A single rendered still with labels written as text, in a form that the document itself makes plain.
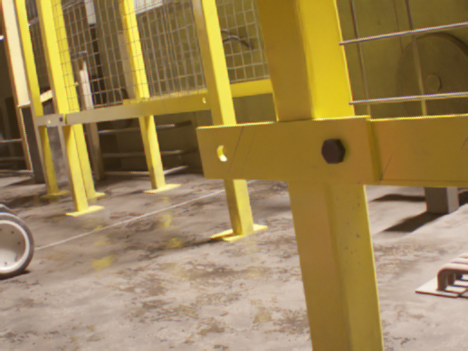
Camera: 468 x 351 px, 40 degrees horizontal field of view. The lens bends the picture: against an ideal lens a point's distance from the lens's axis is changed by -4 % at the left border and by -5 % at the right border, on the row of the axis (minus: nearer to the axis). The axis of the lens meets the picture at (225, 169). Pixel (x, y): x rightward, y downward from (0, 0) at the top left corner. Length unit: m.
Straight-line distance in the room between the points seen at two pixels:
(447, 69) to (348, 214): 1.88
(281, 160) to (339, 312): 0.14
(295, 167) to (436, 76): 1.91
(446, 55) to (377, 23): 0.36
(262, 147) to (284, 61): 0.08
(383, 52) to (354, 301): 2.10
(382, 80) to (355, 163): 2.14
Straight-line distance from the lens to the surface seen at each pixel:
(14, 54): 5.07
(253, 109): 3.19
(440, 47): 2.44
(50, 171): 3.73
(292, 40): 0.55
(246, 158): 0.61
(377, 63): 2.66
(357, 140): 0.51
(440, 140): 0.48
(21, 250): 2.10
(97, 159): 3.95
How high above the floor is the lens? 0.49
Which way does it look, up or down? 8 degrees down
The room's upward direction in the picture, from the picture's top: 10 degrees counter-clockwise
